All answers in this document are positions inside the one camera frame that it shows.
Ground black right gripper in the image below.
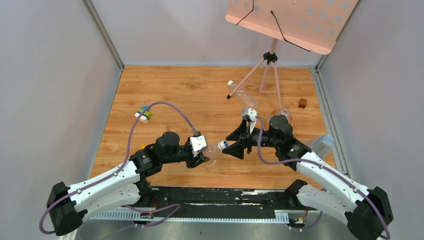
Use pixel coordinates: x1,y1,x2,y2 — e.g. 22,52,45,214
222,119,280,159

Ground clear bottle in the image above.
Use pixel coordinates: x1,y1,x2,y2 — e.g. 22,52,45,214
202,142,221,160
226,86,260,111

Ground orange label plastic bottle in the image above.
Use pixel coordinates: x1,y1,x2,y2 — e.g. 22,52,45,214
267,108,292,125

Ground white blue bottle cap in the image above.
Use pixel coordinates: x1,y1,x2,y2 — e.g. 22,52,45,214
217,140,229,151

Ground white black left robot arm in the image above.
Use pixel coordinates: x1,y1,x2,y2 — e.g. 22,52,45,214
39,131,209,236

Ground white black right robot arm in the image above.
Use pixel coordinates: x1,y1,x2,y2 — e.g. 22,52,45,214
222,115,394,240

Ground stacked toy building blocks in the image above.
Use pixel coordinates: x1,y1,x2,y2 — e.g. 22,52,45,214
134,105,153,123

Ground small brown cube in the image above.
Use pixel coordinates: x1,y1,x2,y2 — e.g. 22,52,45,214
298,98,308,109

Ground pink music stand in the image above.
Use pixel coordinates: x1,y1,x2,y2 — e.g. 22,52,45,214
225,0,359,108

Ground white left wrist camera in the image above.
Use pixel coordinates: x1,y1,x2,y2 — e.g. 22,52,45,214
188,135,208,157

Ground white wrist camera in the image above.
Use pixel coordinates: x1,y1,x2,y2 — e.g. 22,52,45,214
188,135,208,157
241,106,258,134

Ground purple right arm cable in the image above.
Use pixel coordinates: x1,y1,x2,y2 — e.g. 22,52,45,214
255,115,392,240

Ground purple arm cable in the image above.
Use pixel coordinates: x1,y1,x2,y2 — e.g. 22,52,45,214
39,101,201,235
255,115,392,240

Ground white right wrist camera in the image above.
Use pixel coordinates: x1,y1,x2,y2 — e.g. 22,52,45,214
241,106,258,134

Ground black metal base rail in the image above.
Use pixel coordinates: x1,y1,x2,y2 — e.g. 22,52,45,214
67,185,372,224

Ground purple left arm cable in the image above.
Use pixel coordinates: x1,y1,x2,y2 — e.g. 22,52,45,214
39,101,201,235

